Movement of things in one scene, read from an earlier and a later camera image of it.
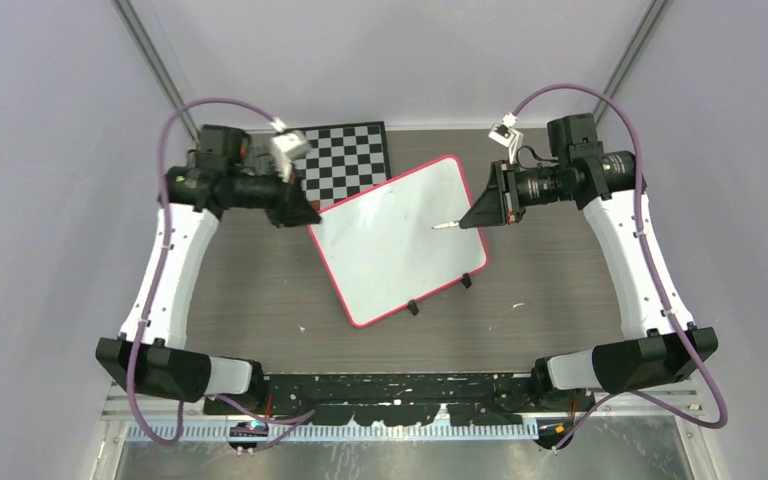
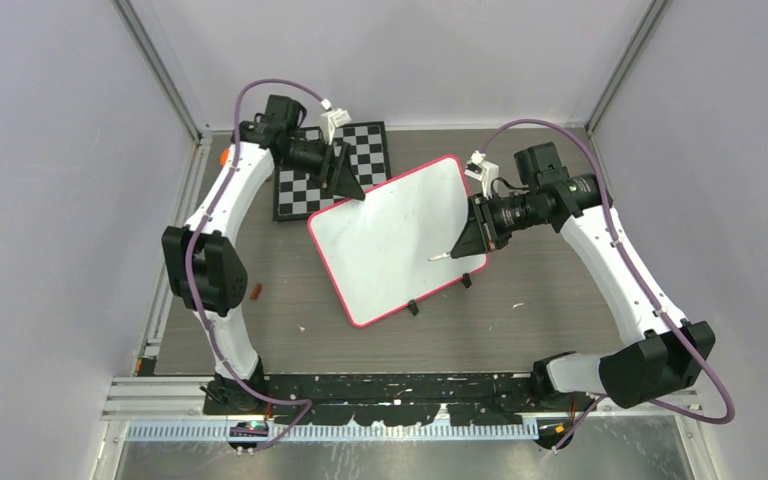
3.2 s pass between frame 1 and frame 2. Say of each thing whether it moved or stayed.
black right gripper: moved
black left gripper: moved
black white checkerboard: stayed
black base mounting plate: stayed
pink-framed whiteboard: stayed
